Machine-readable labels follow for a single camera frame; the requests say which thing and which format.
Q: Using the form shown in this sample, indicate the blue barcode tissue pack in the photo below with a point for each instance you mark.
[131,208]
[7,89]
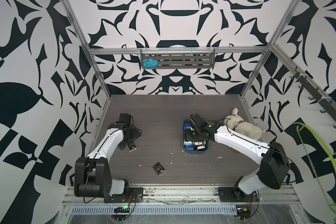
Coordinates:
[187,126]

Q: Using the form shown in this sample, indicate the dark blue Tempo tissue pack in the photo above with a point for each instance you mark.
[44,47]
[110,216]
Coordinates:
[189,147]

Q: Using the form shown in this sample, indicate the grey slotted wall rack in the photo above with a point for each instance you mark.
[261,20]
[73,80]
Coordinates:
[180,58]

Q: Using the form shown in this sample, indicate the cyan crumpled item in rack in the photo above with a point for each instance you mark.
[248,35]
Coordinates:
[149,63]

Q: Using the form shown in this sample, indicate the white plush toy dog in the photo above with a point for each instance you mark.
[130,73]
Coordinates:
[237,124]

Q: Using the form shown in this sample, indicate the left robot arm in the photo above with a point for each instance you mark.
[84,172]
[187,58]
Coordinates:
[92,173]

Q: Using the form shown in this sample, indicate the teal plastic storage box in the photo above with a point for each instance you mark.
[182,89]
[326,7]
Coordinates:
[194,148]

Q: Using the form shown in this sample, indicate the green hoop tube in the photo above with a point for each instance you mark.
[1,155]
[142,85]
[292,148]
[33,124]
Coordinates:
[314,176]

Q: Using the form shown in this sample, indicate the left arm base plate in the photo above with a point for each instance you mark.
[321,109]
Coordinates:
[134,195]

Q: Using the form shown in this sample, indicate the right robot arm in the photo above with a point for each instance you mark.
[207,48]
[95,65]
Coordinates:
[271,158]

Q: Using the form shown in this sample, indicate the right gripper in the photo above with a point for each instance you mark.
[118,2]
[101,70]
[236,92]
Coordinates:
[188,138]

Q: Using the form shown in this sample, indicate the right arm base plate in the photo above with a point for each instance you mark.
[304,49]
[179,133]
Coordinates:
[232,195]

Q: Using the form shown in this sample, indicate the black round plug box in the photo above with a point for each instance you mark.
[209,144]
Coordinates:
[243,213]

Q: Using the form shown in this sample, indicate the small black electronics box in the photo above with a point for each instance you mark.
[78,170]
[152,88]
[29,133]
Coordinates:
[122,209]

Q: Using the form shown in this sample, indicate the black Face tissue pack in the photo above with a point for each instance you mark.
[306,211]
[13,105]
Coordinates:
[159,169]
[131,146]
[199,143]
[201,148]

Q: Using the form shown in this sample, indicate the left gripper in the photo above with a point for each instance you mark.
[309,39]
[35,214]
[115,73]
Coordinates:
[134,134]

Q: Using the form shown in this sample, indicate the white ribbed cable duct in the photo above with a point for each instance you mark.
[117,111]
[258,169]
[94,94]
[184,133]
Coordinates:
[160,210]

